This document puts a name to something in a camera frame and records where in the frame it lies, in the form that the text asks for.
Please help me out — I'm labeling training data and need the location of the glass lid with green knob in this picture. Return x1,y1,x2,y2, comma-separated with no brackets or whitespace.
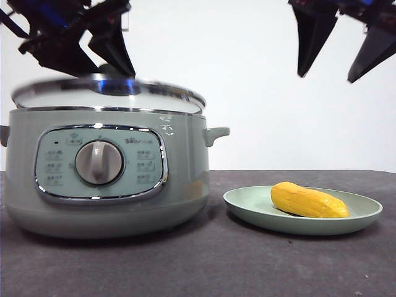
11,63,207,117

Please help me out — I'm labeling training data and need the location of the yellow corn cob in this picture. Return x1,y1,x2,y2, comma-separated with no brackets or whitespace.
270,181,350,219

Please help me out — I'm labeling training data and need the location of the pale green electric steamer pot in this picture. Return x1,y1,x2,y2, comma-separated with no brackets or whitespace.
0,106,231,239

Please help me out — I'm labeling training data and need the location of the pale green round plate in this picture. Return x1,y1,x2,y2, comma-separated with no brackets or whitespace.
223,184,384,235

